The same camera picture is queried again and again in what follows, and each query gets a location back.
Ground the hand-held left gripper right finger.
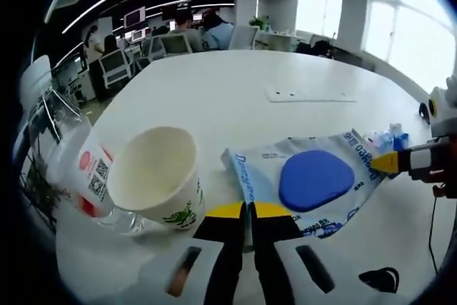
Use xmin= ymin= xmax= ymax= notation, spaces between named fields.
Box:
xmin=248 ymin=201 xmax=362 ymax=305

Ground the table cable cover panel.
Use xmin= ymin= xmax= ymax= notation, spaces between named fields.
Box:
xmin=263 ymin=85 xmax=358 ymax=104

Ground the person's right hand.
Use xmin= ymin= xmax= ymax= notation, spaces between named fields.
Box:
xmin=433 ymin=180 xmax=456 ymax=199

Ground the blue mouse pad packet item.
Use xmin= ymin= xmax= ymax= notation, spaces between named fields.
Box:
xmin=220 ymin=127 xmax=398 ymax=241

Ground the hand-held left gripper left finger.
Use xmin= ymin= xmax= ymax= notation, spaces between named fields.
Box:
xmin=116 ymin=201 xmax=248 ymax=305

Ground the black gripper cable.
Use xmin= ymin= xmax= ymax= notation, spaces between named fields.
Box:
xmin=426 ymin=194 xmax=441 ymax=274

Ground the green potted plant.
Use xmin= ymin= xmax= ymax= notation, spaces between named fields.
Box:
xmin=248 ymin=15 xmax=270 ymax=32

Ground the small pink screen monitor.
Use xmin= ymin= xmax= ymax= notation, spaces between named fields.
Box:
xmin=124 ymin=6 xmax=147 ymax=29

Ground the black cable item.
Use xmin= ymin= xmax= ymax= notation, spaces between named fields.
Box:
xmin=358 ymin=266 xmax=401 ymax=296

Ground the white low cabinet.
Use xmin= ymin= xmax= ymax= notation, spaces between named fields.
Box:
xmin=258 ymin=30 xmax=311 ymax=52

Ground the white tabletop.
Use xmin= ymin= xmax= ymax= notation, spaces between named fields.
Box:
xmin=55 ymin=49 xmax=454 ymax=305

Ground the white mesh office chair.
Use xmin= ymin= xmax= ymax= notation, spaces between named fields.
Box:
xmin=97 ymin=50 xmax=131 ymax=86
xmin=161 ymin=33 xmax=194 ymax=58
xmin=228 ymin=25 xmax=260 ymax=51

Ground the clear water bottle item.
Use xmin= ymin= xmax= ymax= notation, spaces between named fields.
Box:
xmin=18 ymin=54 xmax=146 ymax=237

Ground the white paper cup item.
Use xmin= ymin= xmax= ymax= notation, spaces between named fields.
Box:
xmin=106 ymin=125 xmax=207 ymax=231

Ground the black bag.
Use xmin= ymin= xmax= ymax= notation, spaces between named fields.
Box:
xmin=297 ymin=38 xmax=335 ymax=58

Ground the small black tabletop item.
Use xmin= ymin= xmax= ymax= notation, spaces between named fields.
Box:
xmin=418 ymin=101 xmax=432 ymax=121

